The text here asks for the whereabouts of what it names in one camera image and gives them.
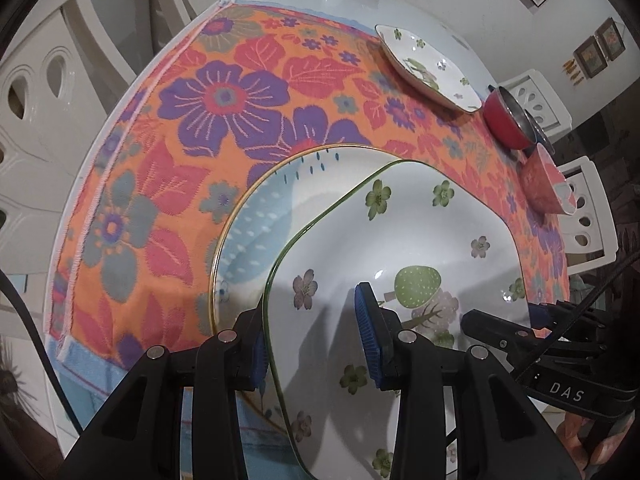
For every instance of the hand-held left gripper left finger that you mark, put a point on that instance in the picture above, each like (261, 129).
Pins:
(259, 360)

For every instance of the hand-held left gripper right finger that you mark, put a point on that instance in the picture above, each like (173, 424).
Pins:
(370, 330)

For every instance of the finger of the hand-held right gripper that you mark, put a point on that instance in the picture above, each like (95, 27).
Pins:
(492, 330)
(565, 316)

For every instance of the white hexagonal floral plate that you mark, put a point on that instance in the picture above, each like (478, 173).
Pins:
(425, 67)
(400, 230)

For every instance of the blue patterned gold-rimmed plate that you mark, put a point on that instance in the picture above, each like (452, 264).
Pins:
(260, 230)

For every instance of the pink patterned bowl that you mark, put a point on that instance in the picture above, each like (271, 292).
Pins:
(542, 180)

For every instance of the red bowl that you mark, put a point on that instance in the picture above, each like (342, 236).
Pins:
(502, 120)

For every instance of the person's pink patterned clothing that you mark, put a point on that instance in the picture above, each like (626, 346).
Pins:
(590, 440)

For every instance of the orange floral cloth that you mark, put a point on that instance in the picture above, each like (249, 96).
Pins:
(225, 110)

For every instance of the orange hanging wall ornament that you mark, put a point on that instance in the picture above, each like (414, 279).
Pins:
(572, 71)

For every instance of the small framed wall picture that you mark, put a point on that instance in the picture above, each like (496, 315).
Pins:
(610, 38)
(591, 57)

